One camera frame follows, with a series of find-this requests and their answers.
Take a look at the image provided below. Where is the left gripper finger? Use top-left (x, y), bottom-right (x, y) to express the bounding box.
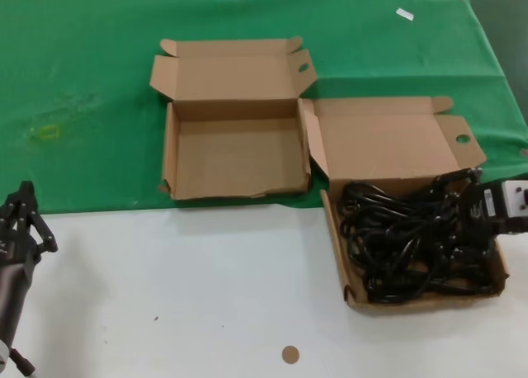
top-left (25, 210), bottom-right (59, 254)
top-left (1, 181), bottom-right (39, 233)

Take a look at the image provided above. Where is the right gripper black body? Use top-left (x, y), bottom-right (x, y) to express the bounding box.
top-left (461, 183), bottom-right (507, 247)

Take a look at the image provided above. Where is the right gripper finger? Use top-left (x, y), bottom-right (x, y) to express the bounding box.
top-left (428, 167), bottom-right (483, 197)
top-left (451, 239), bottom-right (496, 266)

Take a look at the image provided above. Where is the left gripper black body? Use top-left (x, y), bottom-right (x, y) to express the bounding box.
top-left (0, 212), bottom-right (42, 272)

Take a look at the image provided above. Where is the cardboard box round hole lid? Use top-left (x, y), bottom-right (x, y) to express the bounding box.
top-left (297, 96), bottom-right (511, 317)

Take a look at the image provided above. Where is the cardboard box oval hole lid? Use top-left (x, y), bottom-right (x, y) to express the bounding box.
top-left (148, 36), bottom-right (318, 201)

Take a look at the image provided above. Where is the green table cloth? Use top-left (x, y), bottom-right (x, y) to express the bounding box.
top-left (0, 0), bottom-right (528, 214)

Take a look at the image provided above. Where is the brown round disc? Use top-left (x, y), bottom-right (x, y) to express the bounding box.
top-left (281, 345), bottom-right (301, 365)

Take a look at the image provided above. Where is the yellow square ring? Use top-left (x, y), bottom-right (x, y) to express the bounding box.
top-left (37, 124), bottom-right (63, 142)

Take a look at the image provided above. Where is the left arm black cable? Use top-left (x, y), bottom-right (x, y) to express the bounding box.
top-left (8, 347), bottom-right (39, 378)

